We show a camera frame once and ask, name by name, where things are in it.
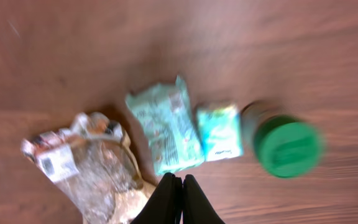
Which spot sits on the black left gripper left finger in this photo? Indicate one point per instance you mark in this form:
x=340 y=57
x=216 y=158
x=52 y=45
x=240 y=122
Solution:
x=165 y=204

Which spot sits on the light green snack bag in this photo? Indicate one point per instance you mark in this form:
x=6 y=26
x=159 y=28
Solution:
x=164 y=112

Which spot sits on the brown pancake snack bag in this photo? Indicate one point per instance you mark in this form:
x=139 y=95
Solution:
x=92 y=164

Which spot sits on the teal tissue pack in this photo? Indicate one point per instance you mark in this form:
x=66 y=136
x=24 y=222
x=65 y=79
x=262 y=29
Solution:
x=220 y=130

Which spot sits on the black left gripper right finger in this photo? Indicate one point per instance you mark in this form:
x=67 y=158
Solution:
x=197 y=208

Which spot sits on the green lid jar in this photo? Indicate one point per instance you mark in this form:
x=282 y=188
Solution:
x=283 y=144

